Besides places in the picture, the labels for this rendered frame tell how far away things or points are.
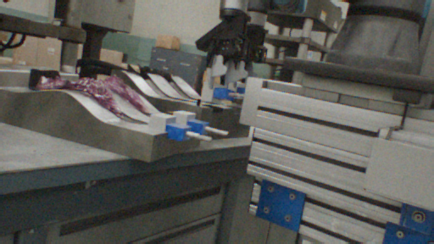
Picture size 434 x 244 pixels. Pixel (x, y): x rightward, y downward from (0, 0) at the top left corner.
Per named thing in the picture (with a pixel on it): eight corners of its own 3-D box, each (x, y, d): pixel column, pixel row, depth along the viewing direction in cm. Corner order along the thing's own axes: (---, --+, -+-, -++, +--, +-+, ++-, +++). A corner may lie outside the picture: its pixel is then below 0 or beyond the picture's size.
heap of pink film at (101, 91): (156, 113, 101) (161, 82, 100) (115, 118, 84) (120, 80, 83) (69, 93, 109) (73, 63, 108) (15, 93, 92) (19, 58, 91)
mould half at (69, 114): (199, 145, 102) (207, 102, 100) (149, 163, 77) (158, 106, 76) (39, 105, 117) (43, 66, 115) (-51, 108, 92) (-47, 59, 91)
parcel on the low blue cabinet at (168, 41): (180, 51, 854) (181, 37, 850) (170, 49, 825) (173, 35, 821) (164, 48, 873) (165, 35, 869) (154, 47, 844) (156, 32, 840)
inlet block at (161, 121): (213, 151, 84) (218, 125, 83) (204, 154, 80) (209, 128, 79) (158, 136, 88) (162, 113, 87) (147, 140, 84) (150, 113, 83)
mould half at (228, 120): (248, 136, 127) (257, 95, 125) (197, 141, 106) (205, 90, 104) (140, 105, 156) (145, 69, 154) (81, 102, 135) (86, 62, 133)
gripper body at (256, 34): (253, 63, 133) (260, 25, 131) (232, 59, 138) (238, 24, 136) (264, 65, 139) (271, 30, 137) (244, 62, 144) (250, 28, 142)
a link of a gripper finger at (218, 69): (219, 85, 103) (229, 52, 105) (201, 84, 107) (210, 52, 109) (225, 90, 106) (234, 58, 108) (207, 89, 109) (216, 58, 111)
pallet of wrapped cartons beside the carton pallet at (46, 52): (119, 123, 540) (129, 53, 527) (74, 127, 468) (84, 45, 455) (50, 104, 588) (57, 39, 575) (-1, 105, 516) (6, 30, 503)
